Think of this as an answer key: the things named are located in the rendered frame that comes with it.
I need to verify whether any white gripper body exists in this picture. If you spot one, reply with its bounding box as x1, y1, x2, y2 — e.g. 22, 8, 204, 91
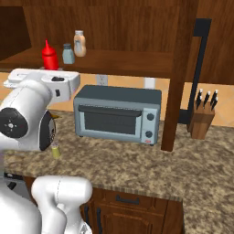
3, 68, 79, 90

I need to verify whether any red ketchup bottle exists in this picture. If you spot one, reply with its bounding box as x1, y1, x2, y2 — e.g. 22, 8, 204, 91
41, 39, 60, 70

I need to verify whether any grey shaker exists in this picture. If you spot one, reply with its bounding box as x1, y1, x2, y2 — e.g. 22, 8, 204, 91
61, 43, 76, 65

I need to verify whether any beige condiment bottle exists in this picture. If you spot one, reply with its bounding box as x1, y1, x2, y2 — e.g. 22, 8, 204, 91
73, 29, 88, 59

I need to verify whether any yellow condiment bottle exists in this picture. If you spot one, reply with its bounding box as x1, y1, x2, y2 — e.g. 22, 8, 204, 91
50, 142, 62, 160

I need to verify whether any open wooden cabinet door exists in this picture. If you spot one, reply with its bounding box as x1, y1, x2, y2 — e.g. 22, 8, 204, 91
160, 0, 199, 153

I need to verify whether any grey toaster oven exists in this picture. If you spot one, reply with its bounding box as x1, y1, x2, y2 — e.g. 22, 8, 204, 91
72, 84, 164, 147

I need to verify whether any grey dishwasher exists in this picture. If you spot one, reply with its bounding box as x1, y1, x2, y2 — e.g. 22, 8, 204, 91
3, 172, 33, 202

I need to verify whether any wooden cupboard door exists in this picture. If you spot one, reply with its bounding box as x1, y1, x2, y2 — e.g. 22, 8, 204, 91
91, 204, 167, 234
80, 195, 94, 232

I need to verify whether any wooden drawer front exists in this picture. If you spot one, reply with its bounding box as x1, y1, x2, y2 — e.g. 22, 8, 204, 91
101, 187, 169, 217

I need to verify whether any wooden knife block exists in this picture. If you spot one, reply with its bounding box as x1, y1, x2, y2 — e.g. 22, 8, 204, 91
186, 102, 217, 141

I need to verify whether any white wall outlet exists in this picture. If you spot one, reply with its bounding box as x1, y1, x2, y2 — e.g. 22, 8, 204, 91
96, 73, 109, 87
144, 77, 156, 90

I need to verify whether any open wooden wall cabinet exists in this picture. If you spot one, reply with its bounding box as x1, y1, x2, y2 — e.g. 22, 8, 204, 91
0, 0, 184, 80

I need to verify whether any black cupboard door handle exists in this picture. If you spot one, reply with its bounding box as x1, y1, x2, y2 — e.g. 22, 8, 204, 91
96, 207, 103, 234
83, 205, 91, 229

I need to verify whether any black drawer handle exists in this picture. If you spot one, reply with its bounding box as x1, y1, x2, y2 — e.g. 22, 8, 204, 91
114, 194, 142, 206

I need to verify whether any long black cabinet handle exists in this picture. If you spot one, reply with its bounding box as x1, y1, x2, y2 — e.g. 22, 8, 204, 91
178, 17, 213, 125

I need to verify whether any black-handled knife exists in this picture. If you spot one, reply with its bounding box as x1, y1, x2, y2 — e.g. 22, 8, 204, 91
209, 89, 219, 112
196, 88, 204, 110
203, 90, 211, 108

